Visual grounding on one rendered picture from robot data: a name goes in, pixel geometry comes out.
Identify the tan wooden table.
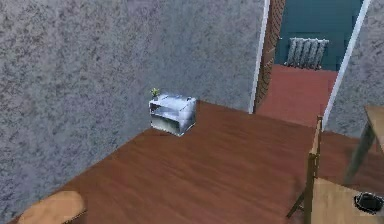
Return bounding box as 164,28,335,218
343,105,384,185

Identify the small black round object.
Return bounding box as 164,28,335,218
353,191,384,215

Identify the silver metal side table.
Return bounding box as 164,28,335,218
148,93,198,137

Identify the grey wall radiator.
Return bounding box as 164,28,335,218
284,37,330,71

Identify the tan wooden chair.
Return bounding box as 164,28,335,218
285,115,384,224

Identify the tan wooden stool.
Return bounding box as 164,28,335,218
16,190,87,224

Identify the brown wooden room door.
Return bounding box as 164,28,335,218
253,0,287,114

